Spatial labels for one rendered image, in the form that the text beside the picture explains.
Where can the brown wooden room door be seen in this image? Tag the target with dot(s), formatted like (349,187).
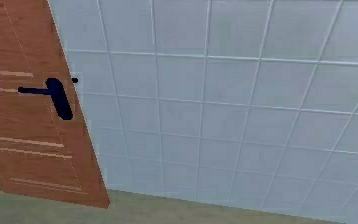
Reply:
(23,140)

